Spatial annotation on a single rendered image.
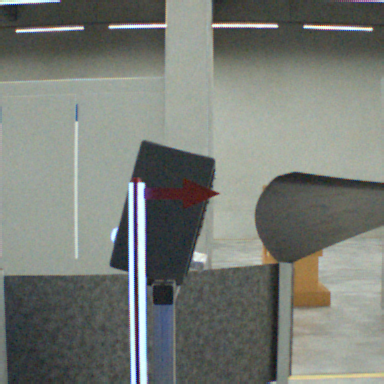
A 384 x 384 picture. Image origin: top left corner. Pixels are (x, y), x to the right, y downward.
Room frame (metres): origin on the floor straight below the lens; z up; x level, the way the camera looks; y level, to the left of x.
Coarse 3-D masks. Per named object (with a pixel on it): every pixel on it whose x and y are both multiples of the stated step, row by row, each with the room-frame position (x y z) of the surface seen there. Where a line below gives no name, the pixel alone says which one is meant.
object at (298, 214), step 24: (264, 192) 0.60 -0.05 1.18; (288, 192) 0.59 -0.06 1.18; (312, 192) 0.59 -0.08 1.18; (336, 192) 0.59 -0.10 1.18; (360, 192) 0.59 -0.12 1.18; (264, 216) 0.65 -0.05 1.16; (288, 216) 0.66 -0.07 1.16; (312, 216) 0.67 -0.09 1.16; (336, 216) 0.68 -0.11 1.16; (360, 216) 0.69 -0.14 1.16; (264, 240) 0.71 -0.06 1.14; (288, 240) 0.72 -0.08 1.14; (312, 240) 0.73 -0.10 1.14; (336, 240) 0.75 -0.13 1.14
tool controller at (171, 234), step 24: (144, 144) 1.23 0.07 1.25; (144, 168) 1.23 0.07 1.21; (168, 168) 1.23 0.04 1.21; (192, 168) 1.23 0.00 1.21; (168, 216) 1.23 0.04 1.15; (192, 216) 1.23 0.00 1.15; (120, 240) 1.23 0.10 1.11; (168, 240) 1.23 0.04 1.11; (192, 240) 1.23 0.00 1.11; (120, 264) 1.23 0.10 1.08; (168, 264) 1.23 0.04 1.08; (192, 264) 1.26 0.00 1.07
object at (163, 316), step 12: (156, 312) 1.17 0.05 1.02; (168, 312) 1.17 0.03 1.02; (156, 324) 1.17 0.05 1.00; (168, 324) 1.17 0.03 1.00; (156, 336) 1.17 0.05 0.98; (168, 336) 1.17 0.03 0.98; (156, 348) 1.17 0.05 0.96; (168, 348) 1.17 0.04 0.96; (156, 360) 1.17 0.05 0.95; (168, 360) 1.17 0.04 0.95; (156, 372) 1.17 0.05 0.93; (168, 372) 1.17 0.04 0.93
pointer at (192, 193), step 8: (184, 184) 0.65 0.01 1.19; (192, 184) 0.65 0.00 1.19; (144, 192) 0.65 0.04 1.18; (152, 192) 0.65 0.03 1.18; (160, 192) 0.65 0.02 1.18; (168, 192) 0.65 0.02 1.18; (176, 192) 0.65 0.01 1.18; (184, 192) 0.65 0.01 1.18; (192, 192) 0.65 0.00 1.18; (200, 192) 0.65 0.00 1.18; (208, 192) 0.65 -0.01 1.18; (216, 192) 0.65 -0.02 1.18; (184, 200) 0.65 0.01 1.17; (192, 200) 0.65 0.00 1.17; (200, 200) 0.65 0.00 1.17; (184, 208) 0.65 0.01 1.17
